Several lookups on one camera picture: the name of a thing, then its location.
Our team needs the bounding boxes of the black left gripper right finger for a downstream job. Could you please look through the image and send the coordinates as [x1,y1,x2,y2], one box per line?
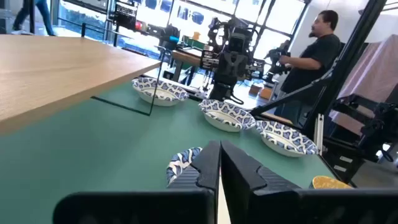
[220,139,398,224]

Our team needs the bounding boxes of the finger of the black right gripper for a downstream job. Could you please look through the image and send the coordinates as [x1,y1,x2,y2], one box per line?
[208,81,222,102]
[221,79,234,102]

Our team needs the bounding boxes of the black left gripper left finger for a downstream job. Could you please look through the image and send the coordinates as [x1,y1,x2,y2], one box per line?
[52,140,221,224]

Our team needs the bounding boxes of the blue patterned paper bowl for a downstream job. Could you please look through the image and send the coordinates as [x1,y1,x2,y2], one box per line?
[254,120,320,158]
[131,77,190,108]
[165,146,203,187]
[198,98,257,133]

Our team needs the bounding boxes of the yellow patterned ceramic bowl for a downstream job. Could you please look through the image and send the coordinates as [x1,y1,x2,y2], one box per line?
[308,175,354,190]

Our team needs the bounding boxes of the wooden shelf with black legs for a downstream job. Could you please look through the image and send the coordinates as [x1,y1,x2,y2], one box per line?
[0,34,165,135]

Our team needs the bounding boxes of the brown box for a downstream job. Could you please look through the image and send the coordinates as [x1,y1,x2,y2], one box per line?
[259,87,274,100]
[248,83,262,96]

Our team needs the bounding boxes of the green bin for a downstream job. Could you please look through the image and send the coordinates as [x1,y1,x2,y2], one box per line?
[182,34,206,50]

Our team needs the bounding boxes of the wooden background table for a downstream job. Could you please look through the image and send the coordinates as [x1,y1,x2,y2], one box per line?
[170,48,206,83]

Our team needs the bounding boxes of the black device with blue cap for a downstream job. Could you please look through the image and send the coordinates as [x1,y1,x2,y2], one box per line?
[157,24,181,51]

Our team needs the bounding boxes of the silver aluminium extrusion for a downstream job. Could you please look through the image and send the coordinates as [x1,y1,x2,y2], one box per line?
[313,113,325,156]

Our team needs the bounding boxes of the person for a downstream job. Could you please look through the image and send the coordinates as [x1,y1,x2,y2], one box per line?
[12,0,56,37]
[273,9,343,125]

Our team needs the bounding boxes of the black basket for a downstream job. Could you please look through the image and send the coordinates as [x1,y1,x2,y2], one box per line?
[112,1,139,31]

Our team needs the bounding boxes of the green table mat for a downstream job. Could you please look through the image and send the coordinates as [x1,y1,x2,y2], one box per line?
[0,81,336,224]

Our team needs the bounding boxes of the black machine base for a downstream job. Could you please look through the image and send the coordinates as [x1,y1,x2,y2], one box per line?
[323,93,398,187]

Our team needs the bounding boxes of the pink cloth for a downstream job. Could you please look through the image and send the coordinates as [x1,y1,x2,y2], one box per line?
[329,33,398,136]

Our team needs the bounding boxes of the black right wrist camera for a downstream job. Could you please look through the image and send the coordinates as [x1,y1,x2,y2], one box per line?
[228,27,249,52]

